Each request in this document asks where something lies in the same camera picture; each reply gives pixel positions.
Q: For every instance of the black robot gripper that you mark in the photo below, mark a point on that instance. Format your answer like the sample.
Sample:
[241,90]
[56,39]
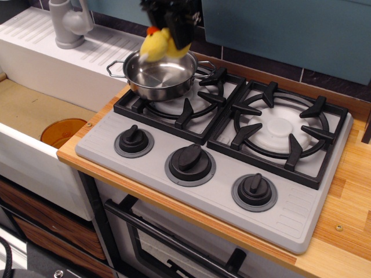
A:
[179,16]

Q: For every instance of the white toy sink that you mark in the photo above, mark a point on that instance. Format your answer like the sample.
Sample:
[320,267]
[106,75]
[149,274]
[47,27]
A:
[42,84]

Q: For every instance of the yellow stuffed duck toy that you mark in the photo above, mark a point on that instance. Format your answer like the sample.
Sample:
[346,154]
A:
[159,44]

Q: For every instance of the grey toy stove top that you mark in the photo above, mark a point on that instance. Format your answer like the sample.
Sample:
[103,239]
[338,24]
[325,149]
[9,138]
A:
[289,224]

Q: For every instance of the right black stove knob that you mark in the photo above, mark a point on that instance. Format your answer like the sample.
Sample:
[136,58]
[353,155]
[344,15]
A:
[254,193]

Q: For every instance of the stainless steel pot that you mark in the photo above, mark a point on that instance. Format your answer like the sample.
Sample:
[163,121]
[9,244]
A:
[163,80]

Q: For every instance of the grey toy faucet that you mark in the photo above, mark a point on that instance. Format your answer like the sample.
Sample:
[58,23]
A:
[70,26]

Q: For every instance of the black right burner grate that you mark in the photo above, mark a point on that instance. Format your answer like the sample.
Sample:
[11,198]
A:
[284,133]

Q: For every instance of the black left burner grate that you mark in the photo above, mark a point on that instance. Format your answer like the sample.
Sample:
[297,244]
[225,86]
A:
[192,116]

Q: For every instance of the small left black knob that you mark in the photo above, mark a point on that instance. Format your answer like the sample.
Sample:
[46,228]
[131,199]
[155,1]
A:
[134,142]

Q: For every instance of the wooden drawer front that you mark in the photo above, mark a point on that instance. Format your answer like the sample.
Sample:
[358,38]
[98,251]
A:
[55,229]

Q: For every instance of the black burner grate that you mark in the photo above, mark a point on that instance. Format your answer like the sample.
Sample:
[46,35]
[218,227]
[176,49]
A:
[192,116]
[284,133]

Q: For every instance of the black oven door handle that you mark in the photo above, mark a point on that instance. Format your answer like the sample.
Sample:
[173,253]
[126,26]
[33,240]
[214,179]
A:
[123,211]

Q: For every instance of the large middle black knob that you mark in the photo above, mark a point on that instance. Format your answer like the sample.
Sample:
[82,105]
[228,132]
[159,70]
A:
[190,166]

